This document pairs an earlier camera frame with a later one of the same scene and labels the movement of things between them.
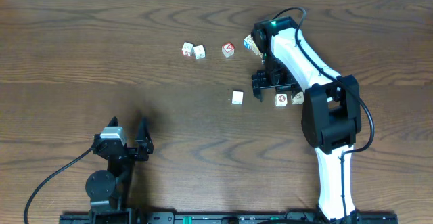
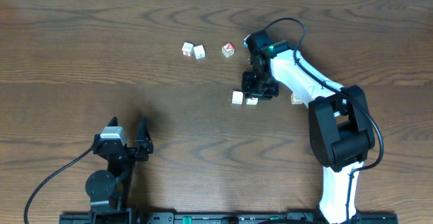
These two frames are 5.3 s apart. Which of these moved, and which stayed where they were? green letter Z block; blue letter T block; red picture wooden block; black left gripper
Moved: red picture wooden block
Stayed: blue letter T block; green letter Z block; black left gripper
